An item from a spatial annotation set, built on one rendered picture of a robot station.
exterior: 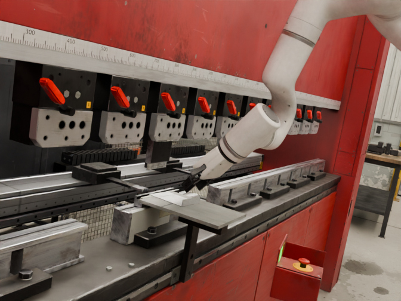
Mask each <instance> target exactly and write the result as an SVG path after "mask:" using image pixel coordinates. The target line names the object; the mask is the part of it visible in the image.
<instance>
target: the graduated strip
mask: <svg viewBox="0 0 401 301"><path fill-rule="evenodd" d="M0 40H3V41H9V42H15V43H18V44H24V45H30V46H34V47H39V48H45V49H49V50H55V51H61V52H64V53H70V54H76V55H80V56H85V57H92V58H95V59H101V60H107V61H110V62H117V63H122V64H126V65H131V66H138V67H143V68H147V69H153V70H159V71H163V72H168V73H174V74H177V75H184V76H189V77H193V78H199V79H205V80H209V81H214V82H220V83H223V84H230V85H235V86H239V87H245V88H251V89H255V90H260V91H266V92H270V90H269V89H268V88H267V87H266V86H265V85H264V83H261V82H257V81H252V80H248V79H244V78H239V77H236V76H231V75H226V74H223V73H219V72H214V71H211V70H206V69H201V68H198V67H194V66H189V65H186V64H181V63H176V62H172V61H169V60H164V59H159V58H156V57H151V56H147V55H144V54H139V53H134V52H130V51H126V50H122V49H118V48H113V47H109V46H105V45H101V44H96V43H93V42H88V41H84V40H80V39H76V38H71V37H68V36H63V35H58V34H55V33H51V32H46V31H43V30H38V29H33V28H30V27H26V26H20V25H17V24H13V23H8V22H5V21H0ZM295 94H296V97H297V98H301V99H306V100H312V101H316V102H322V103H327V104H331V105H337V106H340V104H341V102H340V101H336V100H332V99H327V98H324V97H319V96H315V95H311V94H307V93H302V92H299V91H295Z"/></svg>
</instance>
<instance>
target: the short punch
mask: <svg viewBox="0 0 401 301"><path fill-rule="evenodd" d="M171 147H172V141H167V142H156V141H153V140H148V144H147V152H146V160H145V162H146V163H147V169H146V170H151V169H156V168H164V167H166V162H168V161H169V159H170V154H171Z"/></svg>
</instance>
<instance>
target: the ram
mask: <svg viewBox="0 0 401 301"><path fill-rule="evenodd" d="M296 2H297V0H0V21H3V22H8V23H13V24H17V25H20V26H26V27H30V28H33V29H38V30H43V31H46V32H51V33H55V34H58V35H63V36H68V37H71V38H76V39H80V40H84V41H88V42H93V43H96V44H101V45H105V46H109V47H113V48H118V49H122V50H126V51H130V52H134V53H139V54H144V55H147V56H151V57H156V58H159V59H164V60H169V61H172V62H176V63H181V64H184V65H189V66H194V67H198V68H201V69H206V70H211V71H214V72H219V73H223V74H226V75H231V76H236V77H239V78H244V79H248V80H252V81H257V82H261V83H263V80H262V74H263V70H264V68H265V66H266V64H267V62H268V60H269V57H270V55H271V53H272V51H273V49H274V47H275V45H276V43H277V40H278V39H279V37H280V34H281V33H282V31H283V28H284V26H285V24H286V22H287V20H288V18H289V16H290V14H291V12H292V10H293V8H294V6H295V4H296ZM358 18H359V16H352V17H346V18H342V19H336V20H331V21H329V22H327V24H326V25H325V27H324V28H323V31H322V33H321V34H320V37H319V39H318V40H317V43H316V45H315V46H314V48H313V50H312V52H311V54H310V56H309V58H308V59H307V61H306V63H305V65H304V67H303V69H302V71H301V73H300V75H299V77H298V79H297V81H296V83H295V91H299V92H302V93H307V94H311V95H315V96H319V97H324V98H327V99H332V100H336V101H341V98H342V94H343V89H344V84H345V80H346V75H347V69H348V64H349V61H350V55H351V50H352V46H353V41H354V36H355V32H356V27H357V21H358ZM0 58H5V59H13V60H20V61H24V62H32V63H39V64H43V65H51V66H58V67H66V68H71V69H77V70H85V71H90V72H97V73H105V74H109V75H116V76H124V77H128V78H135V79H143V80H147V81H155V82H162V83H167V84H174V85H182V86H186V87H193V88H201V89H205V90H212V91H220V92H224V93H232V94H239V95H244V96H251V97H258V98H263V99H270V100H271V99H272V95H271V93H270V92H266V91H260V90H255V89H251V88H245V87H239V86H235V85H230V84H223V83H220V82H214V81H209V80H205V79H199V78H193V77H189V76H184V75H177V74H174V73H168V72H163V71H159V70H153V69H147V68H143V67H138V66H131V65H128V64H122V63H117V62H110V61H107V60H101V59H95V58H92V57H85V56H80V55H76V54H70V53H64V52H61V51H55V50H49V49H45V48H39V47H34V46H30V45H24V44H18V43H15V42H9V41H3V40H0ZM296 98H297V97H296ZM297 104H301V105H309V106H316V107H321V108H328V109H335V110H339V109H340V106H337V105H331V104H327V103H322V102H316V101H312V100H306V99H301V98H297Z"/></svg>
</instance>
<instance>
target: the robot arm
mask: <svg viewBox="0 0 401 301"><path fill-rule="evenodd" d="M359 15H367V17H368V19H369V21H370V22H371V23H372V24H373V26H374V27H375V28H376V29H377V31H379V33H380V34H382V36H383V37H385V39H387V40H388V41H389V42H391V43H392V44H393V45H394V46H395V47H396V48H397V49H398V50H400V51H401V0H297V2H296V4H295V6H294V8H293V10H292V12H291V14H290V16H289V18H288V20H287V22H286V24H285V26H284V28H283V31H282V33H281V34H280V37H279V39H278V40H277V43H276V45H275V47H274V49H273V51H272V53H271V55H270V57H269V60H268V62H267V64H266V66H265V68H264V70H263V74H262V80H263V83H264V85H265V86H266V87H267V88H268V89H269V90H270V93H271V95H272V105H271V108H269V107H268V106H266V105H265V104H262V103H258V104H257V105H256V106H255V107H254V108H252V109H251V110H250V111H249V112H248V113H247V114H246V115H245V116H244V117H243V118H242V119H241V120H240V121H239V122H238V123H237V124H236V125H235V126H234V127H233V128H232V129H231V130H230V131H229V132H228V133H227V134H226V135H225V136H224V137H222V138H221V139H220V142H219V144H218V146H217V147H216V148H213V150H211V151H209V152H208V153H207V154H206V155H205V156H203V157H202V158H201V159H200V160H199V161H198V162H197V163H196V164H195V165H194V166H193V168H194V169H195V170H193V171H192V172H190V176H189V177H188V178H187V179H186V180H185V181H184V182H183V183H182V184H181V185H182V187H183V189H184V190H185V192H186V193H188V192H189V191H190V190H191V189H193V188H194V187H195V186H196V187H197V188H198V190H199V191H201V190H202V189H203V188H204V187H205V186H206V185H207V184H208V182H211V181H212V180H213V179H214V178H217V177H220V176H221V175H223V174H224V173H225V172H226V171H227V170H228V169H229V168H230V167H231V166H232V165H233V164H237V163H238V162H242V161H243V160H244V159H245V158H246V157H247V156H248V155H249V154H250V153H252V152H253V151H254V150H256V149H258V148H262V149H266V150H273V149H276V148H277V147H278V146H279V145H280V144H281V143H282V142H283V140H284V138H285V137H286V135H287V133H288V131H289V129H290V127H291V125H292V123H293V121H294V118H295V114H296V111H297V98H296V94H295V83H296V81H297V79H298V77H299V75H300V73H301V71H302V69H303V67H304V65H305V63H306V61H307V59H308V58H309V56H310V54H311V52H312V50H313V48H314V46H315V45H316V43H317V40H318V39H319V37H320V34H321V33H322V31H323V28H324V27H325V25H326V24H327V22H329V21H331V20H336V19H342V18H346V17H352V16H359ZM200 173H202V174H200ZM196 175H198V177H199V178H198V179H197V180H196Z"/></svg>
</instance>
